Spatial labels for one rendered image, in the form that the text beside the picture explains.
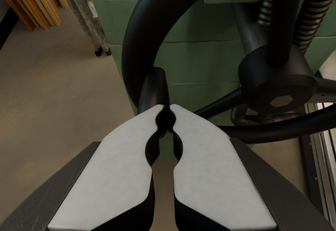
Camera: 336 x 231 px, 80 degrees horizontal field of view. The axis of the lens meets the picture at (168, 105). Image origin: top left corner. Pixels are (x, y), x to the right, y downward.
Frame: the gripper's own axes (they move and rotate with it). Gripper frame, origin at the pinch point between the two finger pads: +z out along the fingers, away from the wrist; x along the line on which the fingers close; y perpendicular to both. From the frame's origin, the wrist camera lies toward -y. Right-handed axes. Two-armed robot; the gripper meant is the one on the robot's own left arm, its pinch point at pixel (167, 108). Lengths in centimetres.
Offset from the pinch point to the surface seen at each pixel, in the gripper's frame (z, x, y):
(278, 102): 5.7, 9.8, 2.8
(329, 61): 35, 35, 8
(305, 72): 5.1, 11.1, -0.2
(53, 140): 73, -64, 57
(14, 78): 111, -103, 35
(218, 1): 13.1, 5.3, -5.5
